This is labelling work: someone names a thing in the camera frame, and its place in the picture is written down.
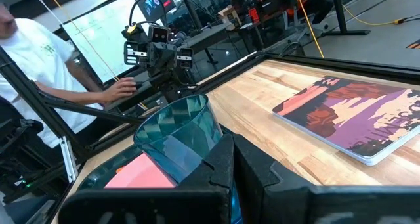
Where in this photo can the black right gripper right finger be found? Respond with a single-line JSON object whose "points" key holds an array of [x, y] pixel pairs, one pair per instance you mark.
{"points": [[328, 206]]}

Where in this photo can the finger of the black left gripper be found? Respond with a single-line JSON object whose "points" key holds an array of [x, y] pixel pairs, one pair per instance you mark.
{"points": [[130, 60], [186, 61]]}

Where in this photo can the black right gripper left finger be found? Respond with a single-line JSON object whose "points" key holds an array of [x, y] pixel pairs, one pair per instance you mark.
{"points": [[147, 204]]}

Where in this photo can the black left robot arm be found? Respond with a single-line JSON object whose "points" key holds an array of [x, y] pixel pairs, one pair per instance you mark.
{"points": [[172, 89]]}

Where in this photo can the pink round plate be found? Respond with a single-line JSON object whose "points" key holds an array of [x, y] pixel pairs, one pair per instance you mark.
{"points": [[141, 174]]}

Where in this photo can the dark green tray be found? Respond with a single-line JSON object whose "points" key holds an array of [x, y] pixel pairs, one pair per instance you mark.
{"points": [[96, 177]]}

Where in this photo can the person's hand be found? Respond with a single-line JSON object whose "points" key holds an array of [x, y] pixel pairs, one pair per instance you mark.
{"points": [[119, 89]]}

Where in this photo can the bright computer monitor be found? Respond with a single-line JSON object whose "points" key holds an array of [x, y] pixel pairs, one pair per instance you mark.
{"points": [[98, 36]]}

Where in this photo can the dark computer monitor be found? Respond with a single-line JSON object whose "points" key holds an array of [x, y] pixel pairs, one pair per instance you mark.
{"points": [[154, 0]]}

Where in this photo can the cardboard box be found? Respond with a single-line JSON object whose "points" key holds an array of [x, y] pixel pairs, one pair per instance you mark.
{"points": [[229, 17]]}

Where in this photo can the book with colourful landscape cover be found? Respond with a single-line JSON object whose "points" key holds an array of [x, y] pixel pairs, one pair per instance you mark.
{"points": [[354, 119]]}

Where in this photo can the person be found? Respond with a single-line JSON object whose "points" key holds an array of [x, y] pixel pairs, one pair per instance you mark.
{"points": [[36, 59]]}

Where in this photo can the black pole with base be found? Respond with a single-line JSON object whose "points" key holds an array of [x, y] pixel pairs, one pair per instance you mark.
{"points": [[339, 10]]}

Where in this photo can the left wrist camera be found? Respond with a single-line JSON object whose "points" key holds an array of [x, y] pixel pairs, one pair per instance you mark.
{"points": [[159, 34]]}

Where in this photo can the silver metal bracket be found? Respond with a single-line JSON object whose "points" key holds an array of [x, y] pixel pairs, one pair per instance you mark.
{"points": [[68, 158]]}

